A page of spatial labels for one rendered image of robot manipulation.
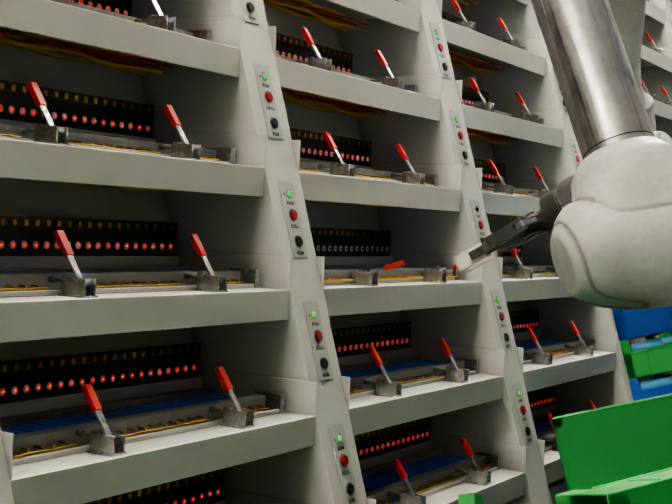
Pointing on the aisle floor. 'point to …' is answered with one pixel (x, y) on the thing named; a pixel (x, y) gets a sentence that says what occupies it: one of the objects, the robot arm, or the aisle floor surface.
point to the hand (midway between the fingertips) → (475, 256)
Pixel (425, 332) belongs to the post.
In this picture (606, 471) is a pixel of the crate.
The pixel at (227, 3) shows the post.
